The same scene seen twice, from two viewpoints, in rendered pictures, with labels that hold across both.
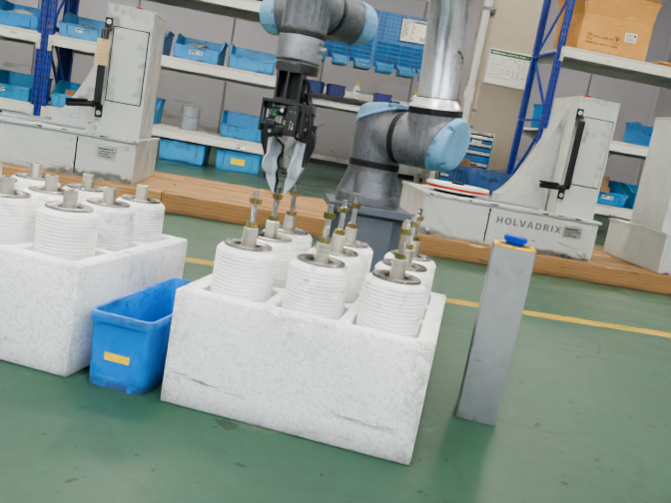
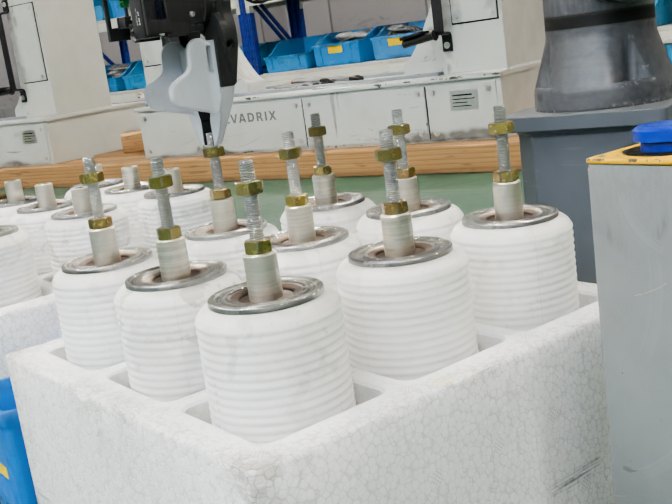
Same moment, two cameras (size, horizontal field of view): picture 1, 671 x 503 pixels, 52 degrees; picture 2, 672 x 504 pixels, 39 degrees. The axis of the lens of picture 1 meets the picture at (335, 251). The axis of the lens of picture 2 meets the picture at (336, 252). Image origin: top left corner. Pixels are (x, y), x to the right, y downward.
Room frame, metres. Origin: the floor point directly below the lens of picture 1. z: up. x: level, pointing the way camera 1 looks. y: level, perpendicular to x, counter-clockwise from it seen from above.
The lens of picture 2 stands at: (0.62, -0.54, 0.40)
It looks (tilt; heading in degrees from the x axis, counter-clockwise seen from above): 12 degrees down; 43
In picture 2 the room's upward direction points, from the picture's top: 8 degrees counter-clockwise
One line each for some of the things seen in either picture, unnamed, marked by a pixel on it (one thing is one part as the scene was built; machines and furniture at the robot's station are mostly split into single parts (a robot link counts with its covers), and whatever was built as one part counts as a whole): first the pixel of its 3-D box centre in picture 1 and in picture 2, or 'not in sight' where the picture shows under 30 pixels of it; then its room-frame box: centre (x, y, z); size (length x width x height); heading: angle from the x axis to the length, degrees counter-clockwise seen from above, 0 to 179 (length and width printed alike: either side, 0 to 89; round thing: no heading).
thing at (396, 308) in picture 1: (384, 335); (286, 427); (1.03, -0.10, 0.16); 0.10 x 0.10 x 0.18
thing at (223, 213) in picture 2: (271, 230); (223, 216); (1.18, 0.11, 0.26); 0.02 x 0.02 x 0.03
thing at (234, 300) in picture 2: (396, 277); (266, 296); (1.03, -0.10, 0.25); 0.08 x 0.08 x 0.01
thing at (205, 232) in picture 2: (270, 238); (226, 230); (1.18, 0.11, 0.25); 0.08 x 0.08 x 0.01
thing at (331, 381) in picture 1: (320, 341); (329, 424); (1.16, 0.00, 0.09); 0.39 x 0.39 x 0.18; 80
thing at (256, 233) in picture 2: (402, 245); (254, 218); (1.03, -0.10, 0.30); 0.01 x 0.01 x 0.08
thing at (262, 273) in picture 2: (397, 269); (263, 276); (1.03, -0.10, 0.26); 0.02 x 0.02 x 0.03
